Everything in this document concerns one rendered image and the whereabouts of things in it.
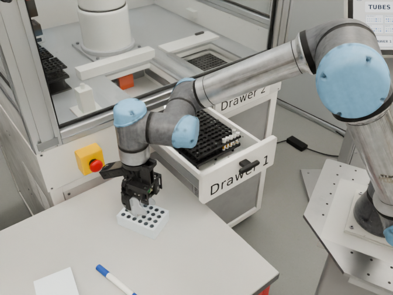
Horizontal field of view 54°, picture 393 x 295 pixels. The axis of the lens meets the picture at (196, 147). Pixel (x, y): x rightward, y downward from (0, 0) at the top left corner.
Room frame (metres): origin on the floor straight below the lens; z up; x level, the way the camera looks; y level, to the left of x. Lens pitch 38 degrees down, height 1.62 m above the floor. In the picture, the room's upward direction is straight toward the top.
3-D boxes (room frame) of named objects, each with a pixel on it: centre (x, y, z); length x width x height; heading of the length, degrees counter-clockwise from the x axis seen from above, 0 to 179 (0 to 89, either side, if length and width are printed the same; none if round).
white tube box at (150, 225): (0.75, 0.15, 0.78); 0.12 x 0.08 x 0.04; 63
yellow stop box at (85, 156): (0.90, 0.32, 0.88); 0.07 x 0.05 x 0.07; 128
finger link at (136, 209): (0.72, 0.16, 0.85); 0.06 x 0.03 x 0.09; 63
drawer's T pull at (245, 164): (0.84, -0.14, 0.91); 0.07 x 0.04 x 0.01; 128
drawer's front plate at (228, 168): (0.86, -0.13, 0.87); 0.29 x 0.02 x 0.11; 128
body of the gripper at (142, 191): (0.74, 0.15, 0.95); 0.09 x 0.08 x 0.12; 63
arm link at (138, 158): (0.74, 0.15, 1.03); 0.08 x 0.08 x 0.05
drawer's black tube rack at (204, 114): (1.02, 0.00, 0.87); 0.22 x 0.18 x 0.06; 38
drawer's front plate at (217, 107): (1.31, -0.18, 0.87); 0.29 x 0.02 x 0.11; 128
